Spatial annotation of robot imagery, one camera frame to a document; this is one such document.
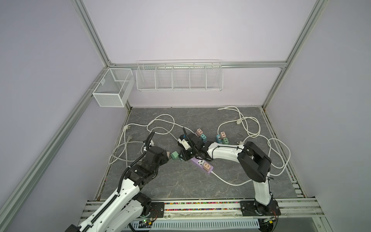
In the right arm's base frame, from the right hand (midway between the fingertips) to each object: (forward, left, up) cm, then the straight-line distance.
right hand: (180, 156), depth 90 cm
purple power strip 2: (-5, -14, 0) cm, 14 cm away
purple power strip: (+15, -11, +1) cm, 18 cm away
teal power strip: (+13, -25, -2) cm, 29 cm away
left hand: (-4, +9, +11) cm, 14 cm away
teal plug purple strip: (+1, +4, -1) cm, 4 cm away
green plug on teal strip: (+9, -29, +4) cm, 30 cm away
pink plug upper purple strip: (+16, -12, +4) cm, 20 cm away
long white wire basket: (+47, 0, +27) cm, 54 cm away
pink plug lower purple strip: (-8, -16, +3) cm, 18 cm away
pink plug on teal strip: (+14, -28, +3) cm, 31 cm away
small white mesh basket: (+40, +47, +22) cm, 66 cm away
